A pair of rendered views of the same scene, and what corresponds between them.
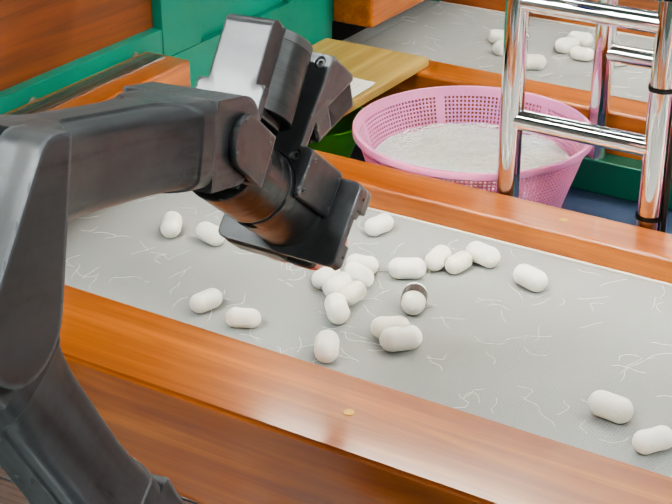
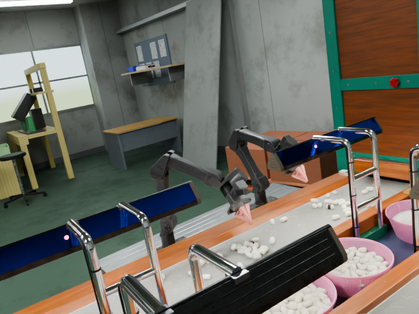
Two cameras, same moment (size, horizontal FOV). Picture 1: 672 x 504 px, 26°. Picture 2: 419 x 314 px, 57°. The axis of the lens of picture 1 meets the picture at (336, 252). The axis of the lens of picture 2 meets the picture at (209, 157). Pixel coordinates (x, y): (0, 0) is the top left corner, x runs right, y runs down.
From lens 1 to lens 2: 228 cm
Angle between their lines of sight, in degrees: 107
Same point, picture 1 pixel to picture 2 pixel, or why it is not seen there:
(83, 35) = (400, 152)
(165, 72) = (400, 166)
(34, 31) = (386, 146)
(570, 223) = not seen: hidden behind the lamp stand
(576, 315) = (322, 222)
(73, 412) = (244, 160)
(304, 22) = not seen: outside the picture
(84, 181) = (244, 137)
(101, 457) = (249, 168)
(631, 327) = (315, 227)
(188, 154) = (259, 142)
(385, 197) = not seen: hidden behind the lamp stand
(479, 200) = (371, 211)
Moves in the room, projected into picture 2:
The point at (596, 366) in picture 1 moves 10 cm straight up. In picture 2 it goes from (301, 222) to (298, 200)
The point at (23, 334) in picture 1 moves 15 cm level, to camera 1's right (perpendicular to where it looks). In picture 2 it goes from (231, 145) to (221, 152)
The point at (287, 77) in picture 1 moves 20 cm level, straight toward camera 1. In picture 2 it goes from (284, 144) to (245, 147)
